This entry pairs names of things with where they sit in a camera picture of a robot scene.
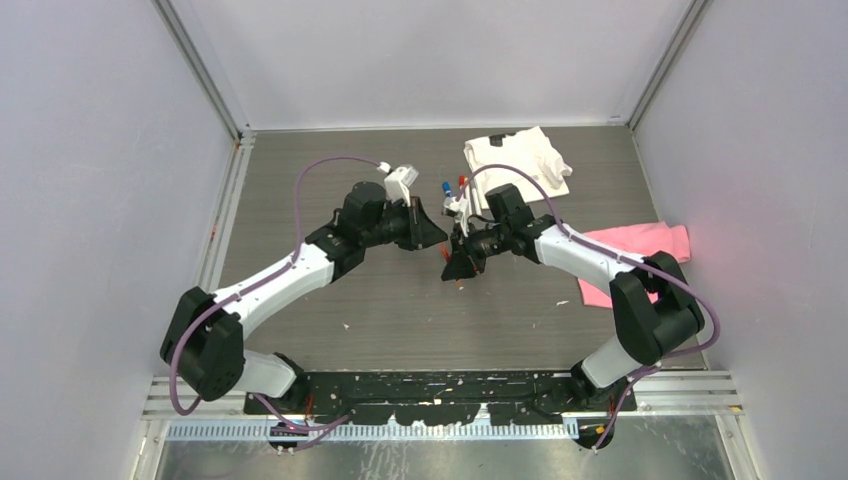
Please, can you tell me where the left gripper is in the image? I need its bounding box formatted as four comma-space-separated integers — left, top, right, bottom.
363, 199, 448, 255

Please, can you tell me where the pink cloth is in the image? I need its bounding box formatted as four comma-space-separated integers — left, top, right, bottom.
576, 221, 692, 310

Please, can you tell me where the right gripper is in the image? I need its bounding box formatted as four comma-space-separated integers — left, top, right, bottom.
442, 218, 512, 278

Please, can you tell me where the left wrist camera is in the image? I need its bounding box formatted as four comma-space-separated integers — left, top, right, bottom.
377, 162, 419, 207

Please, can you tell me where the white folded cloth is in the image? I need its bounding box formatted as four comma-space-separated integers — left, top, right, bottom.
463, 126, 573, 209

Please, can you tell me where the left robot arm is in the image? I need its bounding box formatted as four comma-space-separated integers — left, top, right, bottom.
160, 182, 448, 413

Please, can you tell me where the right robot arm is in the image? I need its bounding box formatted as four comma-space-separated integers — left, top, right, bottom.
442, 185, 705, 409

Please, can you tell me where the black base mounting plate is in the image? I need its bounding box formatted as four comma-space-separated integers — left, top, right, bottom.
269, 370, 635, 426

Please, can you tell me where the white acrylic marker grey tip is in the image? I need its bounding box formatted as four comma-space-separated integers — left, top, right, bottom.
468, 186, 482, 215

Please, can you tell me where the orange brown gel pen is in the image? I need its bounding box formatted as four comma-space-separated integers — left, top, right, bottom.
440, 243, 464, 290

